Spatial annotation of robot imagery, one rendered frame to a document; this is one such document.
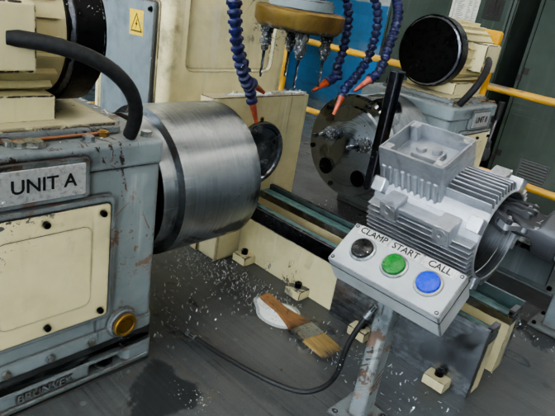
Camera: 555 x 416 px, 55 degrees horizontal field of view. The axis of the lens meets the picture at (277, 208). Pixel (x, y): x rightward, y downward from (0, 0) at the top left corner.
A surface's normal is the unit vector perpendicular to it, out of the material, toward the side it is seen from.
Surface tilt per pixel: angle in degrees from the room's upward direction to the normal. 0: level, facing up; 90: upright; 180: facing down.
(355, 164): 90
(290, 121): 90
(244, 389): 0
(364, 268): 37
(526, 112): 90
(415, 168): 114
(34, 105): 90
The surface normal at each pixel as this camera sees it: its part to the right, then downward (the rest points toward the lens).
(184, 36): 0.71, 0.37
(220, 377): 0.16, -0.91
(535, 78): -0.69, 0.18
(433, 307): -0.29, -0.62
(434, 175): -0.71, 0.52
